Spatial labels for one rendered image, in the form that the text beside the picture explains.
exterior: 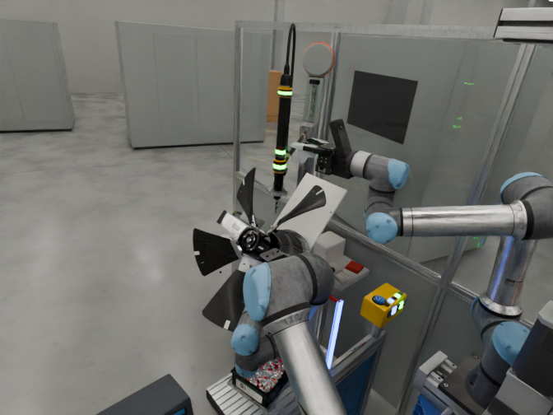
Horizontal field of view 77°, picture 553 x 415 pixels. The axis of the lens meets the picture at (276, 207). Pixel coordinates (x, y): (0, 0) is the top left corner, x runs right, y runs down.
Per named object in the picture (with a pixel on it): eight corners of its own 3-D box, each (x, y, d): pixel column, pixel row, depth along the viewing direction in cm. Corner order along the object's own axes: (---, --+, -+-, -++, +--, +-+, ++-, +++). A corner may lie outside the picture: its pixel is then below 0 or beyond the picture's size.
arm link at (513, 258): (477, 350, 107) (523, 185, 84) (465, 317, 120) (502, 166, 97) (521, 356, 104) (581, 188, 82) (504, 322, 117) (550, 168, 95)
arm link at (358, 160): (364, 156, 96) (377, 151, 102) (350, 152, 99) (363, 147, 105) (360, 181, 99) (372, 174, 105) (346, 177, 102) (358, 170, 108)
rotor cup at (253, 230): (246, 254, 153) (227, 245, 143) (263, 227, 154) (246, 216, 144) (267, 271, 143) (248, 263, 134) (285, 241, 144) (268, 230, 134)
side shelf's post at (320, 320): (312, 365, 233) (329, 263, 197) (317, 369, 231) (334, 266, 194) (308, 367, 231) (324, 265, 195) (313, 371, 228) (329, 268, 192)
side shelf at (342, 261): (320, 245, 214) (321, 241, 213) (368, 274, 190) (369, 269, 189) (292, 258, 199) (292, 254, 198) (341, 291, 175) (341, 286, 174)
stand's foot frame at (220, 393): (283, 347, 245) (284, 338, 241) (332, 394, 215) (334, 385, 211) (206, 398, 207) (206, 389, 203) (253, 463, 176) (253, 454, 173)
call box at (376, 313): (381, 300, 150) (386, 281, 145) (401, 314, 143) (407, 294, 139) (359, 317, 140) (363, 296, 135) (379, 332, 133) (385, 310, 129)
